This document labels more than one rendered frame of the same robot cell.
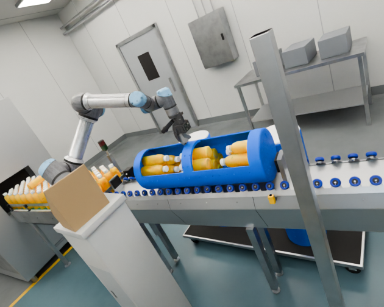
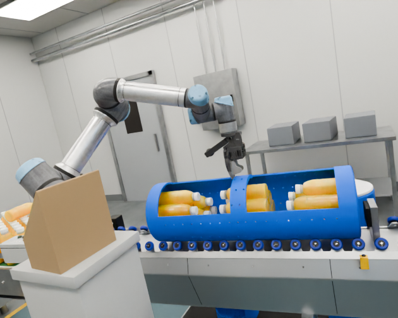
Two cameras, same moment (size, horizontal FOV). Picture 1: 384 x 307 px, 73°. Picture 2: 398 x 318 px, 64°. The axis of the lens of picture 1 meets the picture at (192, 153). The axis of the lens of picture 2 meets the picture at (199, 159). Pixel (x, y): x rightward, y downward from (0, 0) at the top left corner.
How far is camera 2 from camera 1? 55 cm
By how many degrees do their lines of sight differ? 19
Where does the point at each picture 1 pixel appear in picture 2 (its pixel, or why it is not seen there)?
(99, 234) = (96, 286)
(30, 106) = not seen: outside the picture
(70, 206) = (65, 228)
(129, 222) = (136, 280)
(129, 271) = not seen: outside the picture
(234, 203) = (298, 269)
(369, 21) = (390, 111)
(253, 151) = (347, 188)
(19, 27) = not seen: outside the picture
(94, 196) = (99, 223)
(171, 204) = (192, 267)
